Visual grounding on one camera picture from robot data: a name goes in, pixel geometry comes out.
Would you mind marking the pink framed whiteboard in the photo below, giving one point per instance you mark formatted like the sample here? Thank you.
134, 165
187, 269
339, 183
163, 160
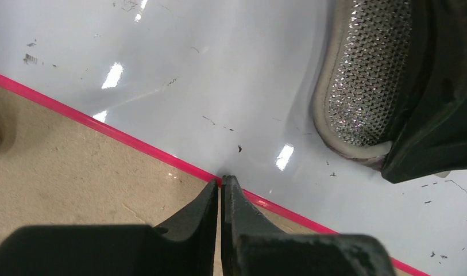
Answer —
216, 87

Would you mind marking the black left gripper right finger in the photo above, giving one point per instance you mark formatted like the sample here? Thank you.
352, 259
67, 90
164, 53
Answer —
253, 245

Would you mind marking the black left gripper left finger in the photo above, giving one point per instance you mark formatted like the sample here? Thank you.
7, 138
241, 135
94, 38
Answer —
183, 244

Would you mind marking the silver sparkly scrub pad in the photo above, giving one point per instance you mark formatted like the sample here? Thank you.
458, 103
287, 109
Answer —
358, 86

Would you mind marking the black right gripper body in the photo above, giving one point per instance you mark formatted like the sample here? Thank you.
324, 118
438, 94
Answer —
429, 123

